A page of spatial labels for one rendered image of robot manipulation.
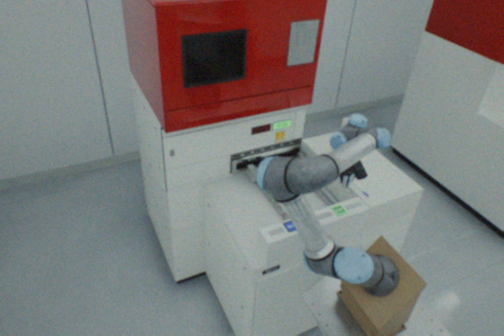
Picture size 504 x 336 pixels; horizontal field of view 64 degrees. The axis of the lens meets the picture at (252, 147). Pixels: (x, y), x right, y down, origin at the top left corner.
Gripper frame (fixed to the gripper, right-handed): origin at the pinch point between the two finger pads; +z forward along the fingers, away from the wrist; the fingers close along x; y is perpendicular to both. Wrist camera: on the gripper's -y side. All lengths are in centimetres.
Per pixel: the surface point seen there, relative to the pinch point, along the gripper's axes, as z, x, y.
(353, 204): 15.1, -9.1, 1.6
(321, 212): 14.7, 8.4, 2.7
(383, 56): 47, -217, 207
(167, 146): -1, 64, 59
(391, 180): 14.2, -38.9, 8.0
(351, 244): 37.1, -9.2, -3.9
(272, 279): 41, 36, -4
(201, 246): 78, 48, 59
